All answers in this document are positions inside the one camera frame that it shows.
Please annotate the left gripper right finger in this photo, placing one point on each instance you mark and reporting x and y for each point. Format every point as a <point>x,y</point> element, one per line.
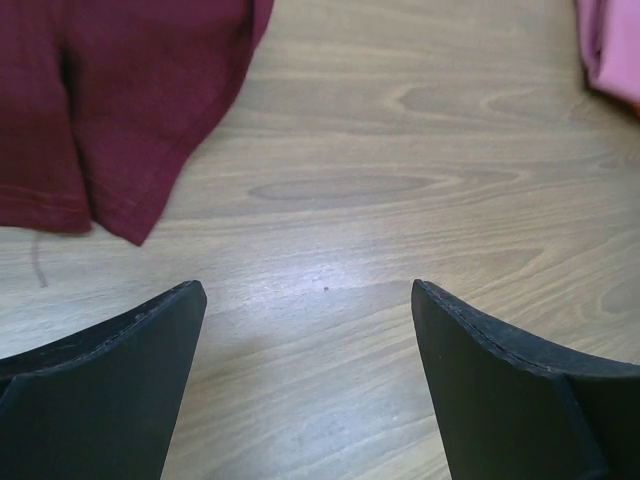
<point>512,405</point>

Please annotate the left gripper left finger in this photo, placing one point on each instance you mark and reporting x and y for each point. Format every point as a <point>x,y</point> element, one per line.
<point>103,402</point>

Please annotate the salmon pink t-shirt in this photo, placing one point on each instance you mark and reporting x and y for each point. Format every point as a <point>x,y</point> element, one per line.
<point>608,36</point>

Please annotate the maroon t-shirt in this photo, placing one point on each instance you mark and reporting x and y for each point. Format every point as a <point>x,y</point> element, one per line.
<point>103,102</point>

